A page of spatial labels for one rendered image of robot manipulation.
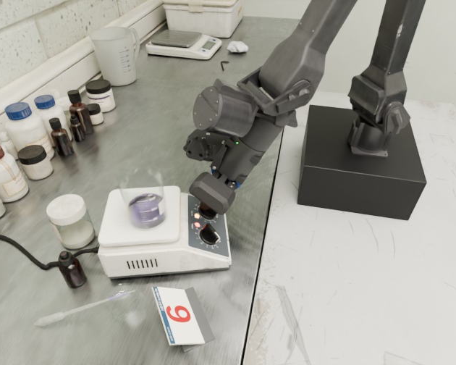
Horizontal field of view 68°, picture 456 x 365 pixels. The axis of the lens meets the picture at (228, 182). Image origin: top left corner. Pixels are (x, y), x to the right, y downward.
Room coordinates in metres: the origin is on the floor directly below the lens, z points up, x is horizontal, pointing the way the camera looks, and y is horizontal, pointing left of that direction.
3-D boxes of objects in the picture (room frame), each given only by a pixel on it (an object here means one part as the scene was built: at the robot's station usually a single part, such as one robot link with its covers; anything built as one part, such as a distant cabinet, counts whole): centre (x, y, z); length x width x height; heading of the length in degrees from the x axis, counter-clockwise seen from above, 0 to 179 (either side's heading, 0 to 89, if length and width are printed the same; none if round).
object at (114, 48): (1.10, 0.35, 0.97); 0.18 x 0.13 x 0.15; 147
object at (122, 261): (0.39, 0.11, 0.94); 0.22 x 0.13 x 0.08; 96
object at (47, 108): (0.72, 0.42, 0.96); 0.06 x 0.06 x 0.11
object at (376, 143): (0.55, -0.27, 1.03); 0.07 x 0.07 x 0.06; 78
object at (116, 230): (0.38, 0.14, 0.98); 0.12 x 0.12 x 0.01; 6
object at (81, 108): (0.77, 0.37, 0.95); 0.04 x 0.04 x 0.11
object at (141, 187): (0.37, 0.13, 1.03); 0.07 x 0.06 x 0.08; 111
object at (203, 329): (0.25, 0.06, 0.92); 0.09 x 0.06 x 0.04; 24
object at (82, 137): (0.73, 0.37, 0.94); 0.03 x 0.03 x 0.07
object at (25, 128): (0.65, 0.45, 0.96); 0.07 x 0.07 x 0.13
